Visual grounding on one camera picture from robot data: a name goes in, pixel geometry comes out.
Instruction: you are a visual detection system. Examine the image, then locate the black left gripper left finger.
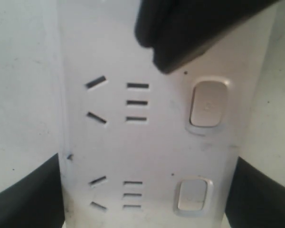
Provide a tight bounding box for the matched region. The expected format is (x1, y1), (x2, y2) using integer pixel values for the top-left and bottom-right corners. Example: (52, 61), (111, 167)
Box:
(0, 154), (65, 228)

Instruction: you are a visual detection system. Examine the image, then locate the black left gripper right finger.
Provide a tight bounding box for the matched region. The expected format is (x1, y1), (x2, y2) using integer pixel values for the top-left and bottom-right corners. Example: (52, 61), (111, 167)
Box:
(225, 157), (285, 228)

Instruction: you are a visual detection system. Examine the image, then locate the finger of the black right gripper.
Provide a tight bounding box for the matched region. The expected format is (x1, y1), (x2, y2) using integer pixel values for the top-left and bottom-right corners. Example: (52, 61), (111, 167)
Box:
(134, 0), (276, 74)

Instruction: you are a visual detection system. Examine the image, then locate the white five-outlet power strip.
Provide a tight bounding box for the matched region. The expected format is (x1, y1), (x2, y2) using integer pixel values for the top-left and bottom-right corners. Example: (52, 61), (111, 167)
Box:
(57, 0), (277, 228)

